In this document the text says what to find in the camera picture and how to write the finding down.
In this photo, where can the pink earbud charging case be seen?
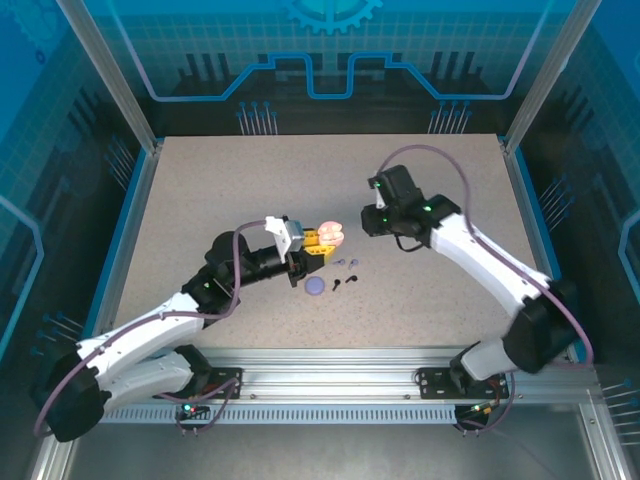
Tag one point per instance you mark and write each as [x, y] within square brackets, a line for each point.
[332, 234]

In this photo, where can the purple earbud charging case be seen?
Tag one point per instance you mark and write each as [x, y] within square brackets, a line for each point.
[315, 285]

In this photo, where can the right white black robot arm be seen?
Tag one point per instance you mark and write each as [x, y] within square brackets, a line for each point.
[480, 260]

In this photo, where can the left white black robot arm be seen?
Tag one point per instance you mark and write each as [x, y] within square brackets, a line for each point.
[140, 330]

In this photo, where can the steel lower shelf panel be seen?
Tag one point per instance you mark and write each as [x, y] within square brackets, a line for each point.
[325, 450]

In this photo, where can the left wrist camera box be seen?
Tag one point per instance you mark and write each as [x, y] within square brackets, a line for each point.
[287, 235]

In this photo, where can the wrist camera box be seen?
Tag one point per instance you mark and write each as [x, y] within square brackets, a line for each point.
[287, 235]
[380, 200]

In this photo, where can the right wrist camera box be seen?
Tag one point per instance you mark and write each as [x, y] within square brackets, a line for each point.
[380, 200]

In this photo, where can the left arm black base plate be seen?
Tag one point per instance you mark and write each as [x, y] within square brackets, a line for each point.
[225, 374]

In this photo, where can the aluminium mounting rail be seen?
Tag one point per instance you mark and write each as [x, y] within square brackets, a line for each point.
[330, 375]

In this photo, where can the aluminium table side rail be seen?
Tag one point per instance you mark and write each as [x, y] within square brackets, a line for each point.
[131, 225]
[529, 225]

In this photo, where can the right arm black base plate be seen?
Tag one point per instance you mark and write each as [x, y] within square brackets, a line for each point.
[435, 382]

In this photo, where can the aluminium frame post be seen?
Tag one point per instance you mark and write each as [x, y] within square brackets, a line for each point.
[543, 85]
[119, 85]

